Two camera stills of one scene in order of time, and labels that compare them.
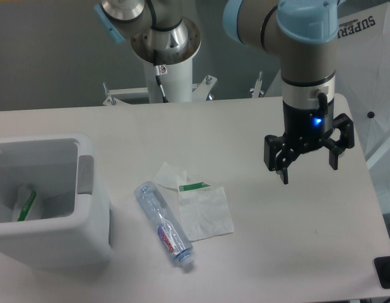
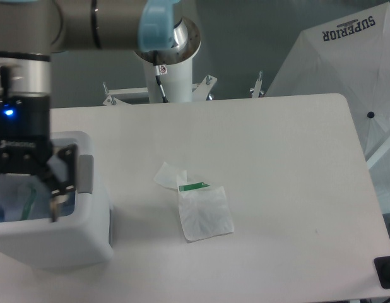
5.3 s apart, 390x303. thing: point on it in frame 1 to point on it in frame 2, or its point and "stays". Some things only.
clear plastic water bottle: (166, 225) to (20, 197)
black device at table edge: (386, 269) stays
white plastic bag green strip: (204, 210) stays
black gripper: (305, 130) to (22, 142)
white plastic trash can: (64, 225) stays
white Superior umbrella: (366, 79) stays
